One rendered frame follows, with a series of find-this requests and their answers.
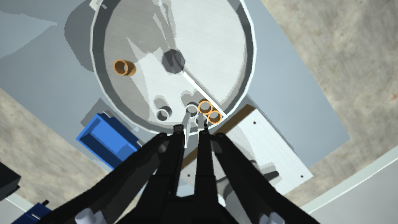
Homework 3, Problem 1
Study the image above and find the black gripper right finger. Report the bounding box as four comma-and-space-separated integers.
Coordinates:
191, 113, 320, 224

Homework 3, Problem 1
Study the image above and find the bronze bushing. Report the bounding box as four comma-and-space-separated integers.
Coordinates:
198, 99, 212, 115
207, 107, 222, 124
113, 59, 136, 76

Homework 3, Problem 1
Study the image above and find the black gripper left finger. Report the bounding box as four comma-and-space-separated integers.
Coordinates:
36, 113, 191, 224

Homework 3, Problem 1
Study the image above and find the blue open crate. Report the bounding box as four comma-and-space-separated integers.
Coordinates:
76, 110, 145, 170

